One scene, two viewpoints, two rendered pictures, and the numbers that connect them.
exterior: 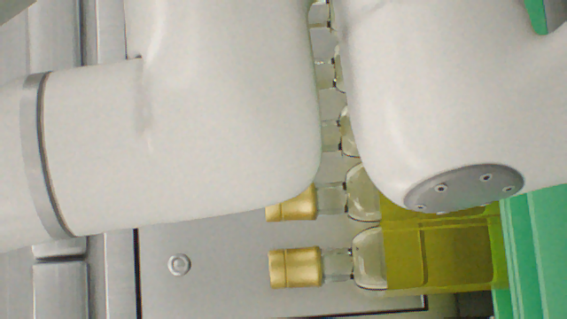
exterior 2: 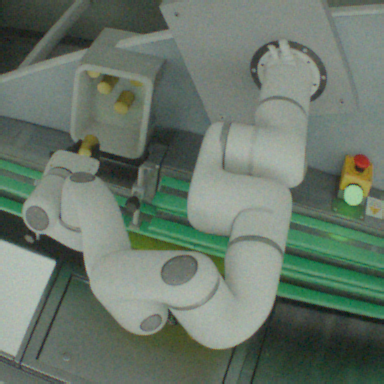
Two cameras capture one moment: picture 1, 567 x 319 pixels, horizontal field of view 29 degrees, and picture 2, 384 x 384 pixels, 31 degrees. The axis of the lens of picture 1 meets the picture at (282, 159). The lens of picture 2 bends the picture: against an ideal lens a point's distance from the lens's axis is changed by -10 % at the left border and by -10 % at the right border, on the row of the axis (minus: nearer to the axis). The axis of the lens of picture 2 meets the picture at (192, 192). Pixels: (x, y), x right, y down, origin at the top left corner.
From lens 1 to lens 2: 89 cm
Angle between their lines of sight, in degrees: 44
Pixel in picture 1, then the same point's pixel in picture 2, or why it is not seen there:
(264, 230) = (187, 365)
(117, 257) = not seen: outside the picture
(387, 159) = (296, 167)
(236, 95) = (269, 186)
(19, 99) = (246, 241)
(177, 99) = (265, 199)
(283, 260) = not seen: hidden behind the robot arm
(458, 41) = (273, 134)
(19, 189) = (274, 251)
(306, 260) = not seen: hidden behind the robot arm
